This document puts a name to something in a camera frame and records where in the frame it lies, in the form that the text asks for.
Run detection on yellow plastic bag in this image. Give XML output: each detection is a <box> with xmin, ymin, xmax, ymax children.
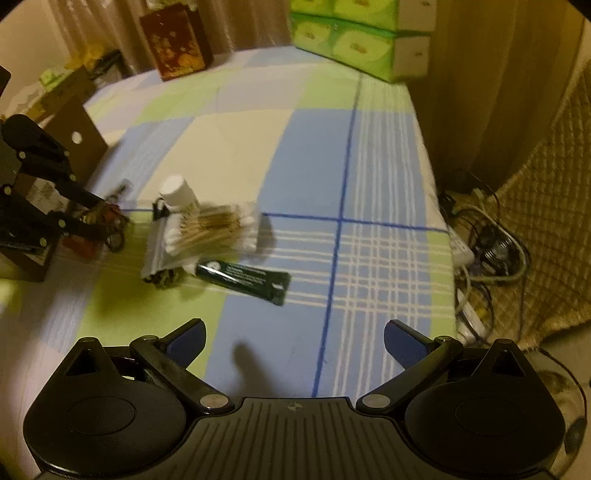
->
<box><xmin>65</xmin><ymin>44</ymin><xmax>105</xmax><ymax>71</ymax></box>

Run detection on cotton swab pack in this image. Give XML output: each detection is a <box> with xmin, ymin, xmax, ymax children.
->
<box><xmin>164</xmin><ymin>203</ymin><xmax>273</xmax><ymax>257</ymax></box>

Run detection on small black fan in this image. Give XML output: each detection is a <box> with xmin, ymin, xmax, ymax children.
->
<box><xmin>485</xmin><ymin>235</ymin><xmax>514</xmax><ymax>265</ymax></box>

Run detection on golden brown curtain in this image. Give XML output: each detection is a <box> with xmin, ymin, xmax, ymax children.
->
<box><xmin>416</xmin><ymin>0</ymin><xmax>591</xmax><ymax>197</ymax></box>

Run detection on beige striped curtain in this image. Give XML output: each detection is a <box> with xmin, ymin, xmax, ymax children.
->
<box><xmin>46</xmin><ymin>0</ymin><xmax>296</xmax><ymax>77</ymax></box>

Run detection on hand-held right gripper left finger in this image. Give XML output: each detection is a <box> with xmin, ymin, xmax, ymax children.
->
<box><xmin>62</xmin><ymin>318</ymin><xmax>234</xmax><ymax>415</ymax></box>

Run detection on stack of green tissue packs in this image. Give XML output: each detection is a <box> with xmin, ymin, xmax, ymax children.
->
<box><xmin>288</xmin><ymin>0</ymin><xmax>432</xmax><ymax>85</ymax></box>

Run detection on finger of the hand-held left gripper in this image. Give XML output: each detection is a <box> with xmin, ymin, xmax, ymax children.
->
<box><xmin>1</xmin><ymin>114</ymin><xmax>108</xmax><ymax>209</ymax></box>
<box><xmin>39</xmin><ymin>213</ymin><xmax>131</xmax><ymax>246</ymax></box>

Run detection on white pill bottle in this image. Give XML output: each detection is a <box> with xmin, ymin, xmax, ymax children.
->
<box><xmin>159</xmin><ymin>174</ymin><xmax>200</xmax><ymax>216</ymax></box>

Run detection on black cable bundle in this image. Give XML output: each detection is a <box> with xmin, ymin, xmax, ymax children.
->
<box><xmin>141</xmin><ymin>196</ymin><xmax>186</xmax><ymax>289</ymax></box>

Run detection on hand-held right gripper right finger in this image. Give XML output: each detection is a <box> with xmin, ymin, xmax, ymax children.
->
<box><xmin>358</xmin><ymin>318</ymin><xmax>533</xmax><ymax>412</ymax></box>

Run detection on brown hair claw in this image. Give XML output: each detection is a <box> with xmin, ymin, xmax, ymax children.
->
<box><xmin>78</xmin><ymin>205</ymin><xmax>133</xmax><ymax>253</ymax></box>

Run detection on dark green tube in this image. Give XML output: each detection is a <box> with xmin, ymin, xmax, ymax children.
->
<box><xmin>195</xmin><ymin>259</ymin><xmax>291</xmax><ymax>308</ymax></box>

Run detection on checked bed sheet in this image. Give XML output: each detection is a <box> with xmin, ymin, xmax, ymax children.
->
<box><xmin>0</xmin><ymin>46</ymin><xmax>451</xmax><ymax>402</ymax></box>

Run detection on brown cardboard box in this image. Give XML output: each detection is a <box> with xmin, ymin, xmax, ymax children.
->
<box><xmin>0</xmin><ymin>95</ymin><xmax>109</xmax><ymax>283</ymax></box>

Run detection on brown cardboard carton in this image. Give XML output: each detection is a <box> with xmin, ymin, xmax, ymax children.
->
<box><xmin>44</xmin><ymin>67</ymin><xmax>99</xmax><ymax>121</ymax></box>

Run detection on quilted tan cover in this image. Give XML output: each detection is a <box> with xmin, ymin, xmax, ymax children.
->
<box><xmin>489</xmin><ymin>60</ymin><xmax>591</xmax><ymax>352</ymax></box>

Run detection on tangled floor cables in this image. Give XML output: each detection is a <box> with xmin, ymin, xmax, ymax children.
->
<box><xmin>438</xmin><ymin>171</ymin><xmax>530</xmax><ymax>343</ymax></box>

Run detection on white power strip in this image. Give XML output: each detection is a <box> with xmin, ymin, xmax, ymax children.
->
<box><xmin>450</xmin><ymin>235</ymin><xmax>476</xmax><ymax>267</ymax></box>

